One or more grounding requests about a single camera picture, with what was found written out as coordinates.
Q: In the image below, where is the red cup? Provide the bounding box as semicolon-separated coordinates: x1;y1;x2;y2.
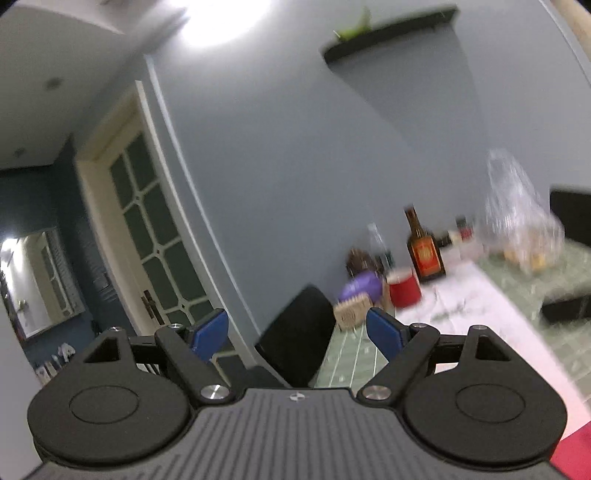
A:
386;267;422;309

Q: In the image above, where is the purple packet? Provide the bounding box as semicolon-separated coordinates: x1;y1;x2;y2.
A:
340;271;384;302

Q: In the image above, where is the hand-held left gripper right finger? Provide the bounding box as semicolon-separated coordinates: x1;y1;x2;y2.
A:
359;307;514;409

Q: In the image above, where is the green plant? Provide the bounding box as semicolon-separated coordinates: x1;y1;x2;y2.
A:
334;6;373;40

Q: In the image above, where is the black flat object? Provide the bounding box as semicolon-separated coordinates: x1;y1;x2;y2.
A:
540;288;591;325

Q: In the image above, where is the brown liquor bottle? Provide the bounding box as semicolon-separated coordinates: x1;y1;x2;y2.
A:
403;206;447;284

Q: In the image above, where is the white rectangular container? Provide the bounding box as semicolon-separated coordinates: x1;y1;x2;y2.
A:
450;240;486;260

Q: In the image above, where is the white table runner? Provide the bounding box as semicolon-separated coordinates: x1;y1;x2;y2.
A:
396;257;583;408

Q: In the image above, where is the beige small device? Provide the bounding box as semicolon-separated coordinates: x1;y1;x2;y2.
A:
334;295;373;331

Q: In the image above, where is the clear plastic water bottle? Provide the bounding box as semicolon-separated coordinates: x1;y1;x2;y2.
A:
366;222;393;278

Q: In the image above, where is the red square box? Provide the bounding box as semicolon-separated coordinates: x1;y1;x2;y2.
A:
549;425;591;480

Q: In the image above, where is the cream glass-panel door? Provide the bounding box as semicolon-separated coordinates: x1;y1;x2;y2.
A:
75;80;242;366

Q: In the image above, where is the black wall shelf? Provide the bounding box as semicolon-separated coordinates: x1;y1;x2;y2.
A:
322;4;459;66

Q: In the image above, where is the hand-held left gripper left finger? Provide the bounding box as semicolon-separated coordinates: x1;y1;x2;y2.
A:
82;308;232;407

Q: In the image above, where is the brown doll figure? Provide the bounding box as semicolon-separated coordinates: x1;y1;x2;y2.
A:
346;248;378;278

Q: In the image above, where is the ceiling light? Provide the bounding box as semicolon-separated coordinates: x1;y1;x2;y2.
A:
174;0;279;48

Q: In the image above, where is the clear plastic bag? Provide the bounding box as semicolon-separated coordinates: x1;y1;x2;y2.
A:
479;147;567;276

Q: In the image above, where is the green checked tablecloth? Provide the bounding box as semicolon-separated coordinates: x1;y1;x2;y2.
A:
308;239;591;389

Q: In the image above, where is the wall mirror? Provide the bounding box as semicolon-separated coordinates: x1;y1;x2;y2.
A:
0;226;87;343

